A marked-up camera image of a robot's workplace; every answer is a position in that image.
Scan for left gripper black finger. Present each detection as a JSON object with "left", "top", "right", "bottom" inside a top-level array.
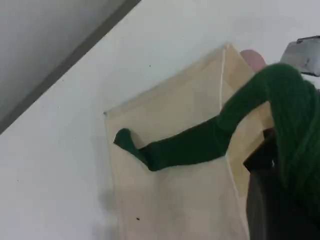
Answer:
[{"left": 245, "top": 165, "right": 320, "bottom": 240}]

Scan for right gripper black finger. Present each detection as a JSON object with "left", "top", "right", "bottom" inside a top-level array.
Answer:
[{"left": 243, "top": 128, "right": 277, "bottom": 174}]

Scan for pink peach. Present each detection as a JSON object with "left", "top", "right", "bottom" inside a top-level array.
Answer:
[{"left": 239, "top": 49, "right": 267, "bottom": 74}]

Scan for white canvas bag green handles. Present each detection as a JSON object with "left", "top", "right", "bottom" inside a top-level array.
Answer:
[{"left": 103, "top": 42, "right": 320, "bottom": 240}]

